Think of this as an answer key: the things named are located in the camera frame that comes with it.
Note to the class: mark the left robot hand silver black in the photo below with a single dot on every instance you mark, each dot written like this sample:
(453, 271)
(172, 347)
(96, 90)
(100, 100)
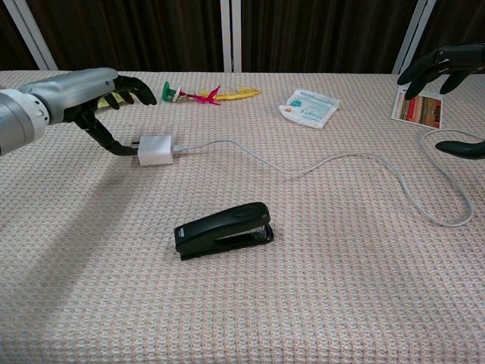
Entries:
(76, 87)

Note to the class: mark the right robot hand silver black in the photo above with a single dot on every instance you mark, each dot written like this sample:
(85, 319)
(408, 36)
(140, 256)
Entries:
(458, 57)

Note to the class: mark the white charger cube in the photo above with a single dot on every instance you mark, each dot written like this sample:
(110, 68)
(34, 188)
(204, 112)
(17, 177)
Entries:
(155, 149)

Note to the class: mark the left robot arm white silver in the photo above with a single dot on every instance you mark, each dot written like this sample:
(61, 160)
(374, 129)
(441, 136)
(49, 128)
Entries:
(15, 117)

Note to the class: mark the yellow green snack packet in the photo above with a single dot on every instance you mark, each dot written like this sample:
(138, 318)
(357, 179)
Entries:
(101, 103)

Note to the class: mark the red striped postcard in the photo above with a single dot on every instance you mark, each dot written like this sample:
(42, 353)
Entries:
(420, 110)

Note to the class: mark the dark brown curtain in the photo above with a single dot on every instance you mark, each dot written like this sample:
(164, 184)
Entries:
(132, 34)

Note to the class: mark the feather shuttlecock green base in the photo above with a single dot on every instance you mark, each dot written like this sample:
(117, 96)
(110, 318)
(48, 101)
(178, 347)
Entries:
(170, 93)

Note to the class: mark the white blue wipes packet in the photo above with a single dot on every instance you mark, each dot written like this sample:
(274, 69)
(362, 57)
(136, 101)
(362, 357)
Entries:
(308, 108)

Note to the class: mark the black stapler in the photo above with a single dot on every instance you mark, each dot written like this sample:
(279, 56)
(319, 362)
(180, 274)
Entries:
(223, 227)

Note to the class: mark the beige woven tablecloth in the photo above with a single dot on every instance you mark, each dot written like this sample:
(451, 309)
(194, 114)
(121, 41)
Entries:
(303, 284)

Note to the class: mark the white slanted frame post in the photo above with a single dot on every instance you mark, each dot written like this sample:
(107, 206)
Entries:
(32, 36)
(413, 38)

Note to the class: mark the white upright frame post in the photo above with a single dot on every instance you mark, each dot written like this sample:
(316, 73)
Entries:
(227, 34)

